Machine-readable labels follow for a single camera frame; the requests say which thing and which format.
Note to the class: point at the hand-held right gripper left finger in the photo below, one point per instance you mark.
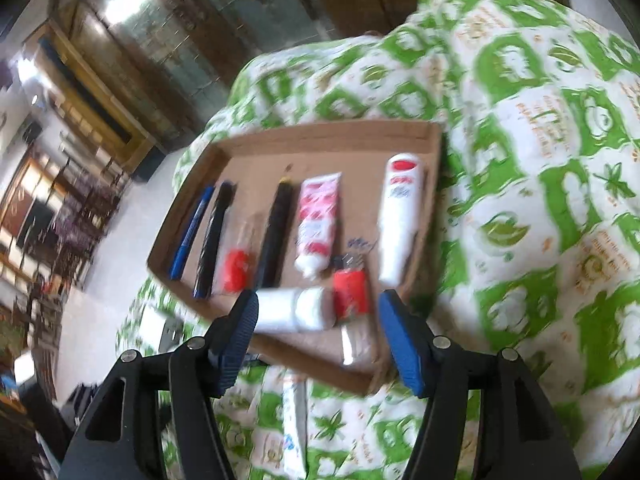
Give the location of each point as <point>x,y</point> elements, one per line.
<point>240,340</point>

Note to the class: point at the white spray bottle red label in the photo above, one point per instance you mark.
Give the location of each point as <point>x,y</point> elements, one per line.
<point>400,210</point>

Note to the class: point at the clear tube with red filling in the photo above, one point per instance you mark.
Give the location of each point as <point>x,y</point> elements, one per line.
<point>235,265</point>

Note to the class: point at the black pen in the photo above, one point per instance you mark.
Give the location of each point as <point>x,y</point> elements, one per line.
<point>215,235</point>

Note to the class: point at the red lighter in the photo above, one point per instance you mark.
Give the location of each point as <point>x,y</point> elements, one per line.
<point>350,290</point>

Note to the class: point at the yellow wooden cabinet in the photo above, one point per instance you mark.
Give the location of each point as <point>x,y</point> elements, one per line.
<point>100,105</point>

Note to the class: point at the green white printed blanket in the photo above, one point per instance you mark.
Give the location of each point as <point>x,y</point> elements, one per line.
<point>550,160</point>

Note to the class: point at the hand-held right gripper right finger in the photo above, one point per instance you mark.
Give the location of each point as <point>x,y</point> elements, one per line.
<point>400,340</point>

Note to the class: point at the white blue tube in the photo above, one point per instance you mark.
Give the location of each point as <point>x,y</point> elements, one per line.
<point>294,425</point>

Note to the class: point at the cardboard tray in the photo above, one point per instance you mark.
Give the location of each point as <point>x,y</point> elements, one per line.
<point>260,160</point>

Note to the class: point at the pink white tube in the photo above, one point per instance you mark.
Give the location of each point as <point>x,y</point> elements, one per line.
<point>315,220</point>

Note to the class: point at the blue pen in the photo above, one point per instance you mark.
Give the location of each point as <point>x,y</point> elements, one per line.
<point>192,232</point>

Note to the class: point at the black marker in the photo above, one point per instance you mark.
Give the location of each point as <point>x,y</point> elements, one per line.
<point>277,230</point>

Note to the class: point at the white pill bottle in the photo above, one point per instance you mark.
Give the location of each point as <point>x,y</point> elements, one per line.
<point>295,310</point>

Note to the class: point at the dark wooden chair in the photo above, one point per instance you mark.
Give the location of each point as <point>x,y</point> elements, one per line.
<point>85,220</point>

